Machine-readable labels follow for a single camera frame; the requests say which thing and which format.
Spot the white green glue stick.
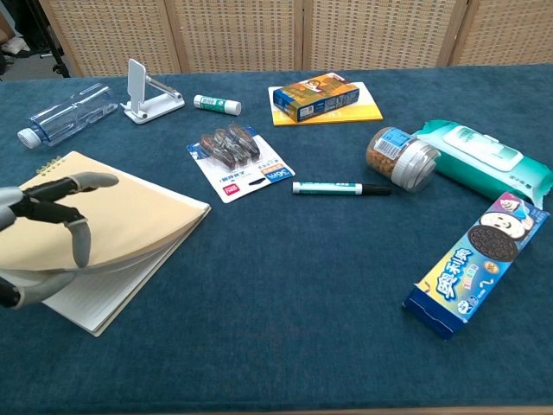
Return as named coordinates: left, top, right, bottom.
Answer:
left=193, top=94, right=243, bottom=117

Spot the green wet wipes pack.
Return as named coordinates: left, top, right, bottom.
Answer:
left=415, top=118, right=553, bottom=206

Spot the clear plastic water bottle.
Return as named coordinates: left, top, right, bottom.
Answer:
left=16, top=83, right=118, bottom=150

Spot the white folding phone stand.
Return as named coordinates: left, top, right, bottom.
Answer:
left=119, top=58, right=186, bottom=125

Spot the blue Oreo cookie box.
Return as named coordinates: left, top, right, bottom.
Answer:
left=402, top=191, right=544, bottom=342

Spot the blue table cloth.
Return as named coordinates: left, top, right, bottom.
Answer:
left=0, top=63, right=553, bottom=410

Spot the blue yellow snack box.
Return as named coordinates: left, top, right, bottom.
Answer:
left=272, top=73, right=361, bottom=124

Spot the tan spiral notebook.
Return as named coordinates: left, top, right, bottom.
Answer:
left=0, top=150, right=213, bottom=338

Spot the wicker folding screen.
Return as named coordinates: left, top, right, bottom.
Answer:
left=37, top=0, right=553, bottom=78

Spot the black tripod stand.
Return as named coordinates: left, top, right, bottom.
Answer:
left=23, top=0, right=72, bottom=79

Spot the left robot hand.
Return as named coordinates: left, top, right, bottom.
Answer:
left=0, top=171, right=120, bottom=310

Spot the clear jar of snacks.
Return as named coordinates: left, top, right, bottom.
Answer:
left=365, top=125, right=442, bottom=194

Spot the correction tape blister pack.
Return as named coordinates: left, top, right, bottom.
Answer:
left=186, top=123, right=296, bottom=204

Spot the green white marker pen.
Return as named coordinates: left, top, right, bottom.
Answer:
left=291, top=181, right=394, bottom=196

